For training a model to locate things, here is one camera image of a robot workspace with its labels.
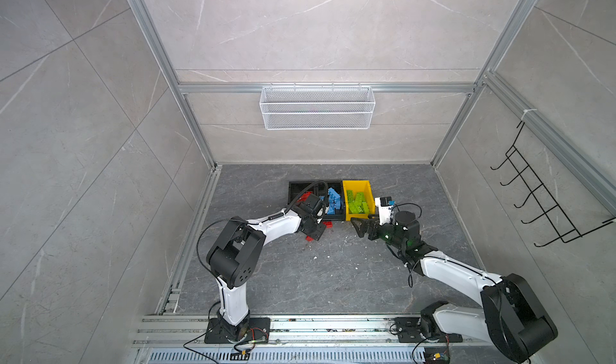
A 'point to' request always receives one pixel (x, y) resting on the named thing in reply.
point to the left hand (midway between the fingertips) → (316, 224)
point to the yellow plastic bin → (359, 186)
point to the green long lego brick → (359, 197)
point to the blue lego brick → (334, 201)
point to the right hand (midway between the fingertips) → (359, 215)
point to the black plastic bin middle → (338, 188)
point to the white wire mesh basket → (317, 108)
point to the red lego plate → (309, 239)
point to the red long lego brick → (329, 224)
